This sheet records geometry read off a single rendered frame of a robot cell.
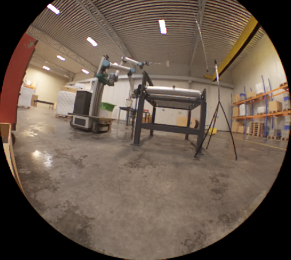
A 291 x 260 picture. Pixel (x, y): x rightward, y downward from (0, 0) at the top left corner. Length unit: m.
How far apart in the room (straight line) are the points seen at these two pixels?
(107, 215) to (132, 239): 0.14
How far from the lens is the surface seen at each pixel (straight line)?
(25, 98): 8.53
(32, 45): 1.15
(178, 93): 1.48
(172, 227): 0.48
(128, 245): 0.42
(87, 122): 2.05
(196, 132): 1.48
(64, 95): 4.42
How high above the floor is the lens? 0.40
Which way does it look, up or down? 3 degrees up
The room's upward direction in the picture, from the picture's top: 7 degrees clockwise
